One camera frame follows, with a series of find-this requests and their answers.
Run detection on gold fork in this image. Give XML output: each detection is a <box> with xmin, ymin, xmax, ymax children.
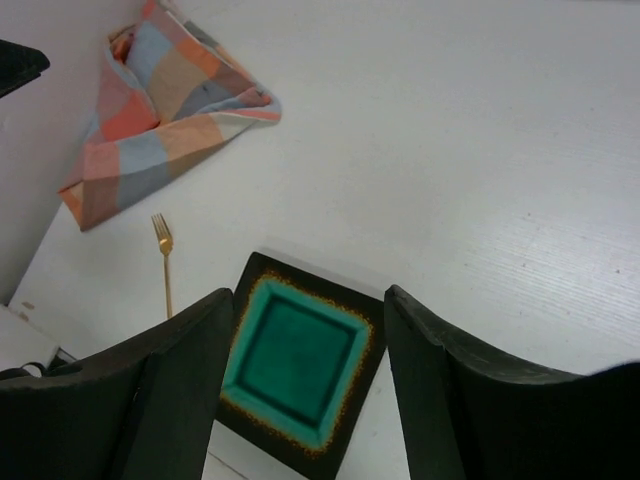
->
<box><xmin>151</xmin><ymin>213</ymin><xmax>174</xmax><ymax>318</ymax></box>

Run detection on black left robot gripper part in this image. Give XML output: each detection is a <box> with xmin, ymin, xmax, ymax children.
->
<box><xmin>0</xmin><ymin>40</ymin><xmax>50</xmax><ymax>98</ymax></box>

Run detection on checkered orange blue cloth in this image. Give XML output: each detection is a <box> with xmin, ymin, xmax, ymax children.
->
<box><xmin>59</xmin><ymin>1</ymin><xmax>281</xmax><ymax>231</ymax></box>

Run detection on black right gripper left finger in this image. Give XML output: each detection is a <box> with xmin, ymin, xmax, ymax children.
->
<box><xmin>1</xmin><ymin>288</ymin><xmax>234</xmax><ymax>479</ymax></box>

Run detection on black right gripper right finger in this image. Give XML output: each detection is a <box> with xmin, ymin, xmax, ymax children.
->
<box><xmin>384</xmin><ymin>286</ymin><xmax>639</xmax><ymax>479</ymax></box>

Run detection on green black square plate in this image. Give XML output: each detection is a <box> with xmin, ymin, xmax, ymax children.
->
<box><xmin>216</xmin><ymin>252</ymin><xmax>386</xmax><ymax>479</ymax></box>

